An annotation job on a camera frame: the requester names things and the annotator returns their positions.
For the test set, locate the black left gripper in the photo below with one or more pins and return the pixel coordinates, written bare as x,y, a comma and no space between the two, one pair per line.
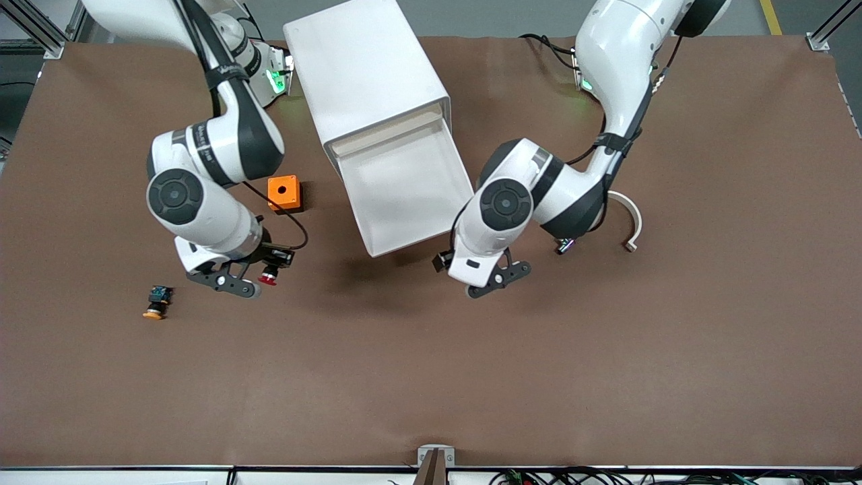
442,262

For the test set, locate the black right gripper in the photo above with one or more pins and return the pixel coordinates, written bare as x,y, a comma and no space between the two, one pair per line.
275,255

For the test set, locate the red mushroom push button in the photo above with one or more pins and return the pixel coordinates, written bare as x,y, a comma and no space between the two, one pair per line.
269,277

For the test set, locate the white plastic drawer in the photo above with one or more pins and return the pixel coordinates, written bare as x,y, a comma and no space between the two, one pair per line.
411,195

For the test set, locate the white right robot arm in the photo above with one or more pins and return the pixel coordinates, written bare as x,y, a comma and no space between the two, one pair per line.
222,141

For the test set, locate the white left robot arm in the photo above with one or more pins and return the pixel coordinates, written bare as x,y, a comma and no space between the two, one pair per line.
613,47

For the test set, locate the yellow mushroom push button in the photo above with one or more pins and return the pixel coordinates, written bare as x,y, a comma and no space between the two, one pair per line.
157,303

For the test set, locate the white drawer cabinet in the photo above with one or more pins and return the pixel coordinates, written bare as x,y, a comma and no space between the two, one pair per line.
363,67

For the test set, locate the brown table mat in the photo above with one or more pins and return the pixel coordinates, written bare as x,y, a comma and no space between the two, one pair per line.
431,370

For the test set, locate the metal tee fitting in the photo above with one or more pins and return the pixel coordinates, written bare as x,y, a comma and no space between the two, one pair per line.
566,246

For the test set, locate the orange button enclosure box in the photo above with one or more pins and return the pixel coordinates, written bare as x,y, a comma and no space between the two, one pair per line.
283,190

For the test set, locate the metal table edge bracket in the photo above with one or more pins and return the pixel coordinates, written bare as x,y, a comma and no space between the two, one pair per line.
424,455

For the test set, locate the aluminium frame profile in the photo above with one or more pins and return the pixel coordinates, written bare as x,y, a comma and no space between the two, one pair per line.
832,30
37,30

